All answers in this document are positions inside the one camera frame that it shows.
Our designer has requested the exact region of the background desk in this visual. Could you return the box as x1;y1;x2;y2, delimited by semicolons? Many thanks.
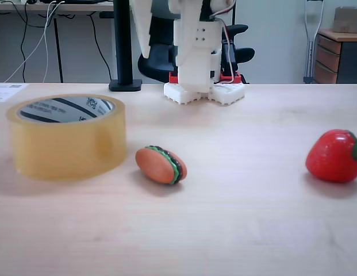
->
0;0;133;84

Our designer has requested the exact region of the black office chair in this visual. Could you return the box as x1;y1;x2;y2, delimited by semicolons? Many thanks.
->
137;14;255;85

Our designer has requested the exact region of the black monitor stand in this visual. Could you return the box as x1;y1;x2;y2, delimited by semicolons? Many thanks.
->
108;0;143;92

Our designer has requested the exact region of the white printed paper sheet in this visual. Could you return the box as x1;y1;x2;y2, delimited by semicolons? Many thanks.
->
0;83;29;104

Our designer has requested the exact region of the wooden drawer cabinet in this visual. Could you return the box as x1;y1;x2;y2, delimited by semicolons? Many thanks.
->
313;28;357;85

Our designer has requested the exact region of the grey metal crutch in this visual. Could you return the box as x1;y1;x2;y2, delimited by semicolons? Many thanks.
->
303;0;325;84

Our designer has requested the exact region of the cardboard box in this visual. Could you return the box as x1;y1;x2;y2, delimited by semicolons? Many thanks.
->
333;7;357;34

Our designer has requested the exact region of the toy hamburger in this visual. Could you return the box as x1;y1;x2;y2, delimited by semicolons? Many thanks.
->
135;145;187;185

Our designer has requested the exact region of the yellowish packing tape roll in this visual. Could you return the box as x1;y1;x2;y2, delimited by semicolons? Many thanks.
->
5;93;128;181

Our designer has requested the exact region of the white cable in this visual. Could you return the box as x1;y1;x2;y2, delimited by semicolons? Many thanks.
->
4;0;66;83

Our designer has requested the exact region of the black cable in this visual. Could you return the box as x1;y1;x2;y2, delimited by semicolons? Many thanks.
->
88;13;113;84
19;10;35;84

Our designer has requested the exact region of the red toy strawberry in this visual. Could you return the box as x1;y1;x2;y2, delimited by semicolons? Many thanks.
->
305;129;357;183

